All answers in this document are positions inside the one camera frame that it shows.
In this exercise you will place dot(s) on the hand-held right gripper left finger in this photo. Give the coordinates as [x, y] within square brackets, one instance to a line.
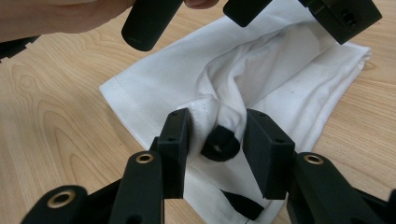
[174, 155]

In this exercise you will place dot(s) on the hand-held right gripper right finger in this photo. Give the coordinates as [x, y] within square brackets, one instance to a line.
[267, 155]

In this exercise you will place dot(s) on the white printed tank top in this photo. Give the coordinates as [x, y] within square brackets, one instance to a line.
[162, 77]

